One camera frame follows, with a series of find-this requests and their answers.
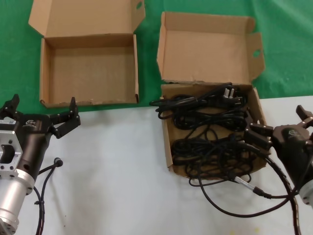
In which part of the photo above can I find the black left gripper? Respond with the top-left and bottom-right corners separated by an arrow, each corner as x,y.
0,94 -> 81,178

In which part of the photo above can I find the cardboard box with round-holed lid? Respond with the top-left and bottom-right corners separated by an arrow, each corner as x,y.
28,0 -> 147,108

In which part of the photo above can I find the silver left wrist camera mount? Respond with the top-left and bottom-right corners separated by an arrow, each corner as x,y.
0,119 -> 24,179

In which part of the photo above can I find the green cloth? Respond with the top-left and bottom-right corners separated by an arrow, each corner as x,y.
0,0 -> 313,116

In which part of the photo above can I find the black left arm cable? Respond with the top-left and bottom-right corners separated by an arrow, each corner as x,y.
33,158 -> 64,235

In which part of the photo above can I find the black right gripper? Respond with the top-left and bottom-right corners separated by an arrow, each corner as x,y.
243,105 -> 313,190

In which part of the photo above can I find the cardboard box with torn lid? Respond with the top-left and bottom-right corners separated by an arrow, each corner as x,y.
156,11 -> 272,177

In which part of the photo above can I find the black corrugated cable hose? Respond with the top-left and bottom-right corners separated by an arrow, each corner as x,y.
265,155 -> 306,235

